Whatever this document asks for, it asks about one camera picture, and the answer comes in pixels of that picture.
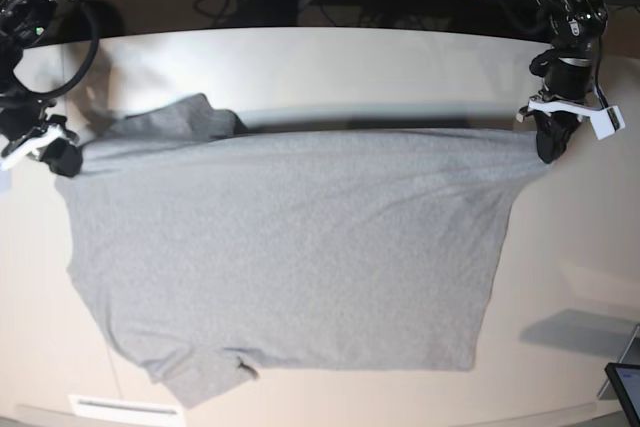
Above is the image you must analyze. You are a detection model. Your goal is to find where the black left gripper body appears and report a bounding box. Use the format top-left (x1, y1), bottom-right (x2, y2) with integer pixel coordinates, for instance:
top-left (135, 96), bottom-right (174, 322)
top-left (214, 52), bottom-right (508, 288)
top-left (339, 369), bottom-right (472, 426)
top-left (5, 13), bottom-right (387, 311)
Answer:
top-left (529, 49), bottom-right (593, 102)

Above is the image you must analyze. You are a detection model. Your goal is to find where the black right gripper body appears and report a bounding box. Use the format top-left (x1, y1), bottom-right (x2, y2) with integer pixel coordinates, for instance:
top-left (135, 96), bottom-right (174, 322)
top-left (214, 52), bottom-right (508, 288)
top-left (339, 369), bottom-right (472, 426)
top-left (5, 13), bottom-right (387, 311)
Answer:
top-left (1, 93), bottom-right (67, 142)

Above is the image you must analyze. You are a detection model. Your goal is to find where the grey T-shirt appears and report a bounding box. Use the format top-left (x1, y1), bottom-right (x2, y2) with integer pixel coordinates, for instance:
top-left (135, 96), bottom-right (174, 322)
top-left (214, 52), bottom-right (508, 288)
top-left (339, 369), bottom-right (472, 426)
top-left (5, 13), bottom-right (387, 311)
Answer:
top-left (56, 96), bottom-right (546, 408)

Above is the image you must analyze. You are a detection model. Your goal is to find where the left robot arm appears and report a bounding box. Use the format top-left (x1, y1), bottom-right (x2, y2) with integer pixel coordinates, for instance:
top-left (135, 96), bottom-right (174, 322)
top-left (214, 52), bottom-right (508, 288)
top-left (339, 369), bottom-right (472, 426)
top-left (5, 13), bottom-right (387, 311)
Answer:
top-left (496, 0), bottom-right (619, 164)

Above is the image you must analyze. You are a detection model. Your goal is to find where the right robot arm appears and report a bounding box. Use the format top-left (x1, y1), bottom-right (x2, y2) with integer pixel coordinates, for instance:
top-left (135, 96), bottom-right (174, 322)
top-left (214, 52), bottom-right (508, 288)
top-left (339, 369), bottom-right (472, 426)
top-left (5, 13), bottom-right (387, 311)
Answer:
top-left (1, 0), bottom-right (101, 178)

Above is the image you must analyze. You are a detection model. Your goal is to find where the tablet screen corner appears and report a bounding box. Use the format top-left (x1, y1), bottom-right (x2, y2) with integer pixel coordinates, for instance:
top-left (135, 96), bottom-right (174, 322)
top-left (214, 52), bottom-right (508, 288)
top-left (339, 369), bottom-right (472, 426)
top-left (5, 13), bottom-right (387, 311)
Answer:
top-left (605, 363), bottom-right (639, 427)

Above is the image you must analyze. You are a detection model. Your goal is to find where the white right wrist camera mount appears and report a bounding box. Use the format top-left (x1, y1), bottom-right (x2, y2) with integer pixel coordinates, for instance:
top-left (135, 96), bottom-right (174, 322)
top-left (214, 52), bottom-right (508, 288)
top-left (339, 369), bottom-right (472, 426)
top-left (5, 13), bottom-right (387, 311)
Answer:
top-left (1, 124), bottom-right (67, 171)

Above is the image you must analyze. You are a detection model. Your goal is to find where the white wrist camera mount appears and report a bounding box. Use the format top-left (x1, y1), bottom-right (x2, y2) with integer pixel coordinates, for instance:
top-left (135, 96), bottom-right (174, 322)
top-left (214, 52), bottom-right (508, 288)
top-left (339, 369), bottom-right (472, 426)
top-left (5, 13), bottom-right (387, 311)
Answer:
top-left (1, 124), bottom-right (67, 171)
top-left (516, 96), bottom-right (626, 140)

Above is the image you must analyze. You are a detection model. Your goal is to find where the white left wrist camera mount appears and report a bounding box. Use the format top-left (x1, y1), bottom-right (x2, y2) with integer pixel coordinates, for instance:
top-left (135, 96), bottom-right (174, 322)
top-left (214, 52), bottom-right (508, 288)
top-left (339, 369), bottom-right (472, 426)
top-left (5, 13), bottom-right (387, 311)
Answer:
top-left (516, 96), bottom-right (626, 140)

